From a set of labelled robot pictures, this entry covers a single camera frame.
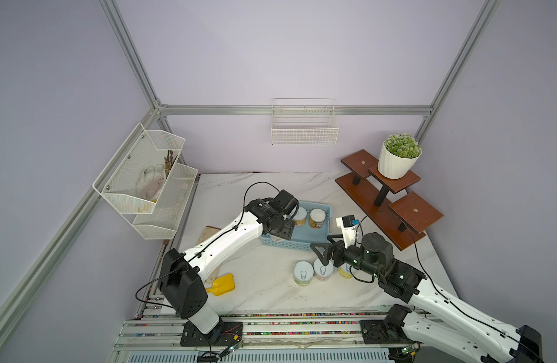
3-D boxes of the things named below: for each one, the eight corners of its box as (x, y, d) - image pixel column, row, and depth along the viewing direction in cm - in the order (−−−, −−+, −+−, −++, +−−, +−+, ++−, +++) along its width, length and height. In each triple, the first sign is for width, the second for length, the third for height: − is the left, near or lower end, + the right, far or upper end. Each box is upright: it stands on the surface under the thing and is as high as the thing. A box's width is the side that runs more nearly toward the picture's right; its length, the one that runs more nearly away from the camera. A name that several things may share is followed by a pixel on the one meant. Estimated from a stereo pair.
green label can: (293, 286, 85) (293, 281, 81) (293, 267, 90) (293, 261, 86) (313, 286, 85) (314, 281, 81) (311, 267, 90) (312, 261, 86)
